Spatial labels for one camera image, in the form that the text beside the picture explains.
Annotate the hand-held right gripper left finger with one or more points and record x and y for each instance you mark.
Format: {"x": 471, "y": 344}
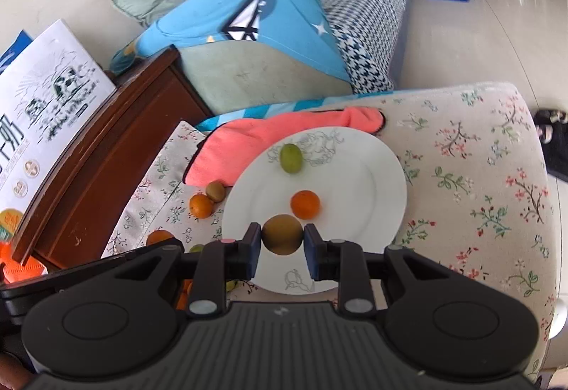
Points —
{"x": 254, "y": 252}

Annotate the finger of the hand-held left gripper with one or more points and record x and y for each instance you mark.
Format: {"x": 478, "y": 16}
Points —
{"x": 17, "y": 301}

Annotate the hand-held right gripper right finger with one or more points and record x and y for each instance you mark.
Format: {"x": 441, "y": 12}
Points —
{"x": 310, "y": 257}

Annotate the white plate with rose drawing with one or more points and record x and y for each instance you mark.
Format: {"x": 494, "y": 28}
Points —
{"x": 355, "y": 195}

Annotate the red-orange packet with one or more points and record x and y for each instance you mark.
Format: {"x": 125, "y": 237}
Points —
{"x": 22, "y": 270}

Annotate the small brown kiwi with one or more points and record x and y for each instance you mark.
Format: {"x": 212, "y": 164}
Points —
{"x": 216, "y": 191}

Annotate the coral pink towel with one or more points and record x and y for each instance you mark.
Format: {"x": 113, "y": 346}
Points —
{"x": 266, "y": 132}

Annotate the brown wooden cabinet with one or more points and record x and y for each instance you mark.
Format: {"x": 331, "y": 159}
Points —
{"x": 111, "y": 150}

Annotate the green sofa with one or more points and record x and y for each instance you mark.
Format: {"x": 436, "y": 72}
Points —
{"x": 248, "y": 75}

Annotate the white printed milk carton box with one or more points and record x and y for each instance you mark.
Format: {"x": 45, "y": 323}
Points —
{"x": 44, "y": 106}

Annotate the blue star print blanket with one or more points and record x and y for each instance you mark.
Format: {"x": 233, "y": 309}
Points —
{"x": 213, "y": 13}

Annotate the houndstooth sofa cover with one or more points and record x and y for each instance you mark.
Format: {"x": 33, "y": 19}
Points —
{"x": 364, "y": 8}

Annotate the white round object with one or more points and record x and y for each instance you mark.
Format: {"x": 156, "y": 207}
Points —
{"x": 558, "y": 323}

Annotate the black shoes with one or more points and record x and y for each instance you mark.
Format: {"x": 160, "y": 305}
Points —
{"x": 552, "y": 141}

